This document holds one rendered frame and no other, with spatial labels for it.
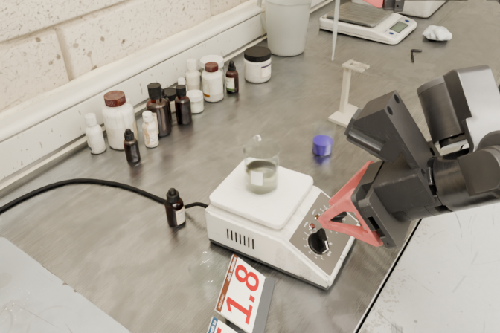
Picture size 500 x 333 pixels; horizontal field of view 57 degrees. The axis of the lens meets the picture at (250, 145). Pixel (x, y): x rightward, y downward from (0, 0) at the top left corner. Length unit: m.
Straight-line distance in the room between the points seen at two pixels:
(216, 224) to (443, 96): 0.37
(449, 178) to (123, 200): 0.55
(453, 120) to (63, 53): 0.73
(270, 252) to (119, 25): 0.60
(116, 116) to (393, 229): 0.58
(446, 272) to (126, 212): 0.50
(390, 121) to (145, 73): 0.70
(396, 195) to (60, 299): 0.46
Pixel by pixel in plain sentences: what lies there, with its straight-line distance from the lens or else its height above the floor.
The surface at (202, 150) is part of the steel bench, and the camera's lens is 0.91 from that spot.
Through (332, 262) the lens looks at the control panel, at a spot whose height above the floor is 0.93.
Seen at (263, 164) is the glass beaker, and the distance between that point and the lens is 0.62.
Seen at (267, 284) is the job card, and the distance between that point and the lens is 0.66.
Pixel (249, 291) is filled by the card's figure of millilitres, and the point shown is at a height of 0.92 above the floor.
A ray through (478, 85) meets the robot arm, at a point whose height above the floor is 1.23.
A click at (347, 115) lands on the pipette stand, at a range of 1.01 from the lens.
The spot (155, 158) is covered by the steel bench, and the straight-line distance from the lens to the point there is 0.90.
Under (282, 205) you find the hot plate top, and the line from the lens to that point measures 0.65.
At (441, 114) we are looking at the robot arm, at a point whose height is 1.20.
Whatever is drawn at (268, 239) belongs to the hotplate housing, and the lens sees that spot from 0.64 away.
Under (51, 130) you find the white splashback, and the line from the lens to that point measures 0.94.
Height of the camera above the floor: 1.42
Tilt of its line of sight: 35 degrees down
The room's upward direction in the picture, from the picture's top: 1 degrees counter-clockwise
